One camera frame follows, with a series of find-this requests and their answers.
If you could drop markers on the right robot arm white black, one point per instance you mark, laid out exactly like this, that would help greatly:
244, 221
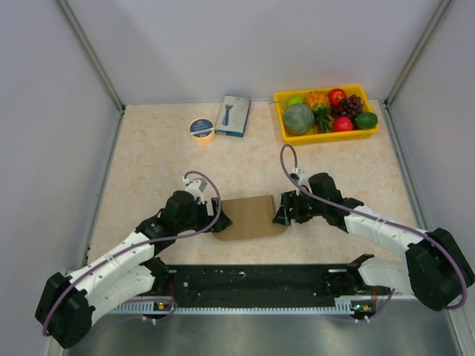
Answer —
431, 266

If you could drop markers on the red apple front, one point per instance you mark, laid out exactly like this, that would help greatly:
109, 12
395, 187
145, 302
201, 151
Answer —
342, 124

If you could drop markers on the dark purple grape bunch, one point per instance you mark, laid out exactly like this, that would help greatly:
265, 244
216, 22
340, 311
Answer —
349, 106

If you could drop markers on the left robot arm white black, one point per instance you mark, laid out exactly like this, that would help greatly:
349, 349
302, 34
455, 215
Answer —
70, 304

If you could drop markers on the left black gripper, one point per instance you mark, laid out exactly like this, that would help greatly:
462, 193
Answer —
208, 219

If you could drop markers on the razor in blue package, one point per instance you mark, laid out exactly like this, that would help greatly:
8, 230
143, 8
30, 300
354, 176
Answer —
233, 116

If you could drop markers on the small pineapple green leaves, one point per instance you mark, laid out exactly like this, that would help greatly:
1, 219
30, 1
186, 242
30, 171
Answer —
322, 119

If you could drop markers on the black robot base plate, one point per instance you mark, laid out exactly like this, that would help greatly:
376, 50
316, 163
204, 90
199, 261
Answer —
261, 286

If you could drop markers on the red apple back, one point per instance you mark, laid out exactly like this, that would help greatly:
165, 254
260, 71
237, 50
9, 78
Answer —
335, 96

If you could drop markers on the yellow plastic bin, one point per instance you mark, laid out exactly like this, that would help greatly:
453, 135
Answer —
312, 135

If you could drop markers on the green avocado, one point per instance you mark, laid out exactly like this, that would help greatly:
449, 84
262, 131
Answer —
366, 120

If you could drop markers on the red apple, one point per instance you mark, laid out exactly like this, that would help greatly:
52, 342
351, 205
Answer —
342, 124
335, 96

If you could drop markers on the small green apple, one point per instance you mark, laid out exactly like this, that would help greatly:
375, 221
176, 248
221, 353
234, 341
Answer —
294, 100

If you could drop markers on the yellow masking tape roll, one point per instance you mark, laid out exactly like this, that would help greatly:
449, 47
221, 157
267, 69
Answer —
202, 130

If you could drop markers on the green round melon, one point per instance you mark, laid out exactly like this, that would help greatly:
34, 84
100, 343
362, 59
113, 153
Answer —
298, 119

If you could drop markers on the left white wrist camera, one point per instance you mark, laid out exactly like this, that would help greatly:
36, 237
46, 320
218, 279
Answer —
196, 187

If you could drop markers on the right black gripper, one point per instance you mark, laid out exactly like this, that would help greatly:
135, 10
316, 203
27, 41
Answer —
292, 199

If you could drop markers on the brown cardboard paper box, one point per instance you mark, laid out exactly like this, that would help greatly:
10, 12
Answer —
251, 218

